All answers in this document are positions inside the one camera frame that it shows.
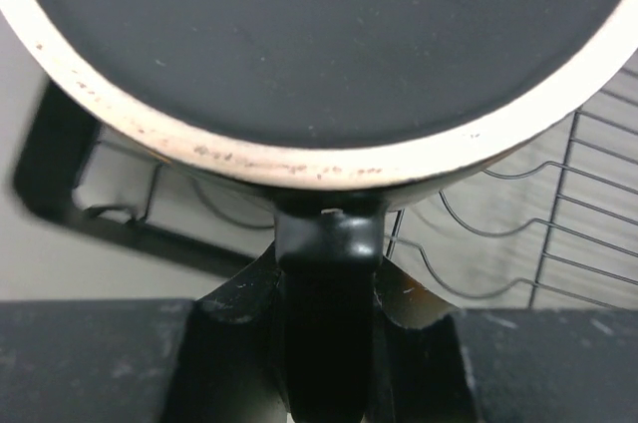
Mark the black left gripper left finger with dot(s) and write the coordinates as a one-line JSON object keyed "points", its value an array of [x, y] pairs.
{"points": [[142, 360]]}

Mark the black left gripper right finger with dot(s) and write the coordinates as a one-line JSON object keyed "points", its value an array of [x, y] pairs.
{"points": [[437, 363]]}

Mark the black wire dish rack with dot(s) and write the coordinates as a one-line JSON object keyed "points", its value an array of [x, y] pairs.
{"points": [[553, 225]]}

